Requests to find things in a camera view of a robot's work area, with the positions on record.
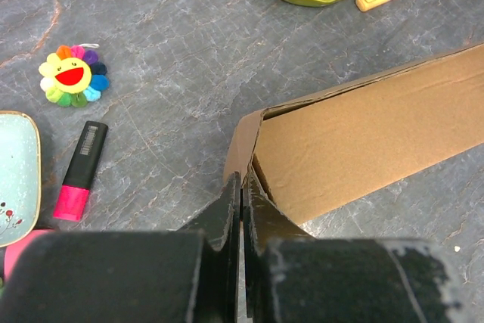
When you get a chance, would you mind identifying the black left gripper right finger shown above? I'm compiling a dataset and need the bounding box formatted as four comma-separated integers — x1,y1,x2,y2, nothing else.
242,173,465,322

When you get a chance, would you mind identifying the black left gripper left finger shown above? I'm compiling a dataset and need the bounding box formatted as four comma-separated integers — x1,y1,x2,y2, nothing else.
1,173,240,322

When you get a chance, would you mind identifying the brown cardboard box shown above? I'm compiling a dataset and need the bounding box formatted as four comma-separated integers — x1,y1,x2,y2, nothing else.
224,44,483,224

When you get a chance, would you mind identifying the pink black highlighter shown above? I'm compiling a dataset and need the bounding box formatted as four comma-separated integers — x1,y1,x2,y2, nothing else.
53,121,108,222

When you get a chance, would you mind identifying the pink eraser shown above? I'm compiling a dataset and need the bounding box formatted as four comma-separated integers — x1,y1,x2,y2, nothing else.
4,229,55,281

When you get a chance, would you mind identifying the light teal rectangular plate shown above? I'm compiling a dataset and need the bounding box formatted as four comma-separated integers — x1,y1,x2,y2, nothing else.
1,110,42,247

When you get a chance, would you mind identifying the rainbow flower toy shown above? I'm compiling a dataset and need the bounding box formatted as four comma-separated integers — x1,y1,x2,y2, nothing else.
39,43,110,108

